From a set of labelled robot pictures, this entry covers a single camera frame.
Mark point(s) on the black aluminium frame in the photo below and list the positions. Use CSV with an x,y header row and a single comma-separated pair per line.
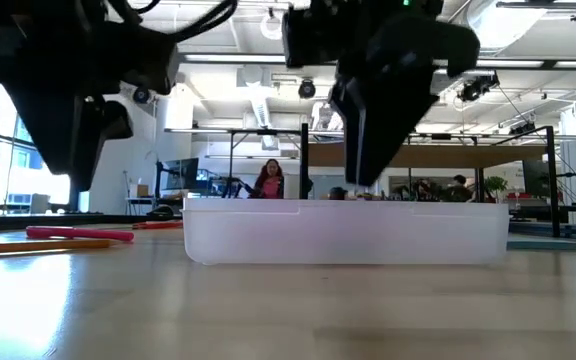
x,y
68,221

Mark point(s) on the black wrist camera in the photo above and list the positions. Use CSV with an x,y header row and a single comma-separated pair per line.
x,y
313,37
150,60

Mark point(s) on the person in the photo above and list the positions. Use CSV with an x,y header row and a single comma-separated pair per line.
x,y
338,193
270,182
460,187

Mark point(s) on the background potted plant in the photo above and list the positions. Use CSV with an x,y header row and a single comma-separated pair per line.
x,y
496,186

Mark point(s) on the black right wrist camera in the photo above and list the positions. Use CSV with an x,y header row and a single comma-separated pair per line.
x,y
313,37

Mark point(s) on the clear pencil box pink lid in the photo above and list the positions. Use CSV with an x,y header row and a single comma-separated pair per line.
x,y
343,232

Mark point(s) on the ceiling light strip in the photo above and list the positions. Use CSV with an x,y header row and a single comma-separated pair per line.
x,y
518,64
233,58

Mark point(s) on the pink highlighter pen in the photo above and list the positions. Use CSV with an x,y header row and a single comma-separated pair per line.
x,y
78,233

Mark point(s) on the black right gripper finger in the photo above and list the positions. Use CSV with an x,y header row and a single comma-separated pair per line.
x,y
354,130
393,115

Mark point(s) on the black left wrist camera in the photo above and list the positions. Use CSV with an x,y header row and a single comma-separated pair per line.
x,y
150,60

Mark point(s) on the orange pencil pink eraser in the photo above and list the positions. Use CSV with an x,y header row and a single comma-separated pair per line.
x,y
38,246

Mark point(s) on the black computer monitor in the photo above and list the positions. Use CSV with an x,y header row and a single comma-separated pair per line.
x,y
182,173

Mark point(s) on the raised wooden shelf black legs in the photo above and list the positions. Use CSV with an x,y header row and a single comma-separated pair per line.
x,y
418,156

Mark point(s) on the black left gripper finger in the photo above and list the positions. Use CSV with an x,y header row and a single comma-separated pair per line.
x,y
63,130
115,122

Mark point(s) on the black ceiling spotlight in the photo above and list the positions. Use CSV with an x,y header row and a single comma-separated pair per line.
x,y
141,95
306,89

